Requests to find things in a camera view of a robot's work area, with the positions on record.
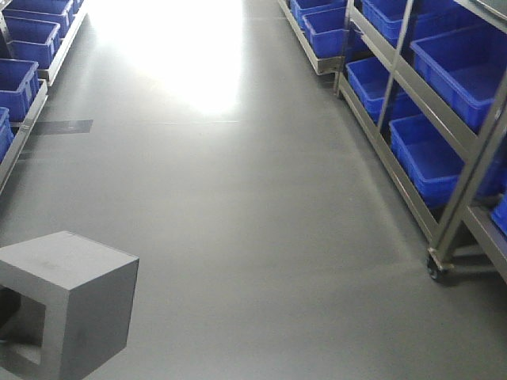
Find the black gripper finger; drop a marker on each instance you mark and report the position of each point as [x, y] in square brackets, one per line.
[9, 303]

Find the gray square hollow base block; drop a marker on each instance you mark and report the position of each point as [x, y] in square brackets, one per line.
[76, 298]

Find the steel shelf rack left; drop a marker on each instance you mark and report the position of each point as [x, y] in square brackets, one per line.
[35, 39]

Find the steel shelf rack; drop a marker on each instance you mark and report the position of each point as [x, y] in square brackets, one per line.
[426, 81]
[35, 39]

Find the steel shelf rack right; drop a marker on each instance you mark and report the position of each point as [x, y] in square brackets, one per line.
[426, 81]

